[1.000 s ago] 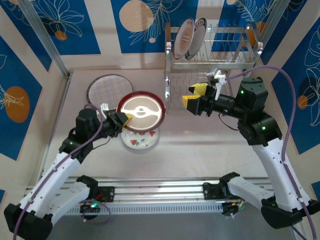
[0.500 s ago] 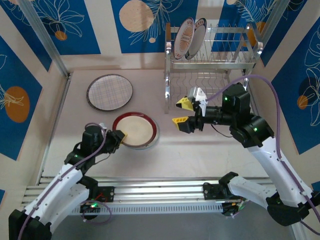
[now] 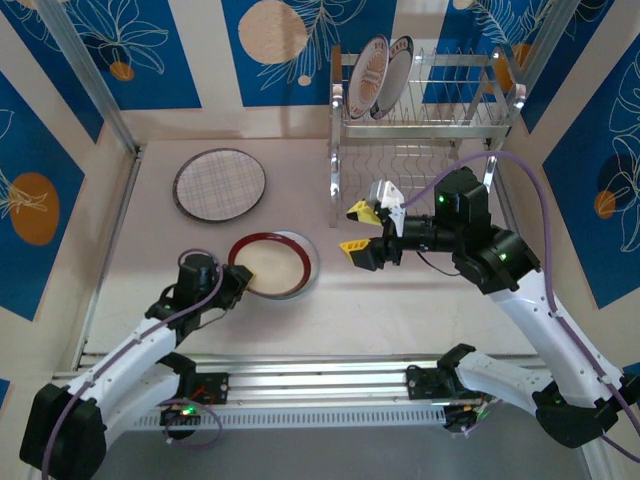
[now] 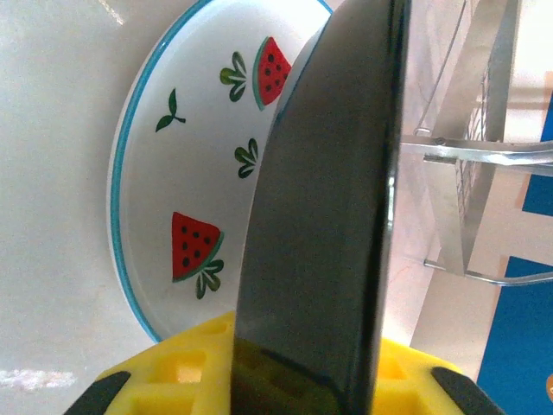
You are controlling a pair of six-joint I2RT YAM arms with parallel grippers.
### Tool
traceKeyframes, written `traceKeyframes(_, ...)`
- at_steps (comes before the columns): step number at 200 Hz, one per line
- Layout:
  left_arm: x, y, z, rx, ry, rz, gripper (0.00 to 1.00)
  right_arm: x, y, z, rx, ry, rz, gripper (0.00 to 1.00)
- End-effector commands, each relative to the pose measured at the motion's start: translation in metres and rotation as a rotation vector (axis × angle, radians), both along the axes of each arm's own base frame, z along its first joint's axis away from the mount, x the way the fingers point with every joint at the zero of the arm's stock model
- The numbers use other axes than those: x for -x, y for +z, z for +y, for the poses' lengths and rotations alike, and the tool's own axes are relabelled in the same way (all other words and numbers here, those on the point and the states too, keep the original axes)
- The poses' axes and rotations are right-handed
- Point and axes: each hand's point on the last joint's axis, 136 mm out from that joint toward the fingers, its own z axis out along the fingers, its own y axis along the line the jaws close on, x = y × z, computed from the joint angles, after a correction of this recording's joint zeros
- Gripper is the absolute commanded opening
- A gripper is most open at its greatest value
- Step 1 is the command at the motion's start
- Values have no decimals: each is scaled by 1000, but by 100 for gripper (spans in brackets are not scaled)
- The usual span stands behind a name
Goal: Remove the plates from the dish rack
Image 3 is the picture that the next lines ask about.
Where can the black plate red rim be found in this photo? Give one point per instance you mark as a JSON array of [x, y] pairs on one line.
[[272, 265]]

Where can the steel two-tier dish rack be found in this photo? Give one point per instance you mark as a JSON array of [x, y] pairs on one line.
[[425, 131]]

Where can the aluminium side rail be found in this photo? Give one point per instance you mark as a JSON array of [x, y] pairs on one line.
[[108, 260], [507, 210]]

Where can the small controller board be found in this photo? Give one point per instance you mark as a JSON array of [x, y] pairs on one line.
[[182, 414], [462, 417]]

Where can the white checkered plate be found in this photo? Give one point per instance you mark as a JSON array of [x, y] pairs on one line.
[[220, 220]]

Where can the orange sunburst plate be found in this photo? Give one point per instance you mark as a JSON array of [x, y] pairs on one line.
[[370, 75]]

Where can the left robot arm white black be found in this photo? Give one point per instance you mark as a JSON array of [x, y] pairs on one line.
[[140, 400]]

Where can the white strawberry print plate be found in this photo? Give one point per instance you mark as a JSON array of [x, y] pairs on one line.
[[315, 265]]

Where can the white plate red lettered rim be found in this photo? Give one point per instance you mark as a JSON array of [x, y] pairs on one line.
[[397, 75]]

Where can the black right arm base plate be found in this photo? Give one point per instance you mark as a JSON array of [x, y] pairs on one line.
[[420, 382]]

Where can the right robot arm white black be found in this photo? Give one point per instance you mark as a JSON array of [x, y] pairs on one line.
[[547, 345]]

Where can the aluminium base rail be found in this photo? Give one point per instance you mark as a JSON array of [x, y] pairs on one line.
[[325, 382]]

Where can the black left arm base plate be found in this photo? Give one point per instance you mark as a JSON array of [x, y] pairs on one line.
[[220, 387]]

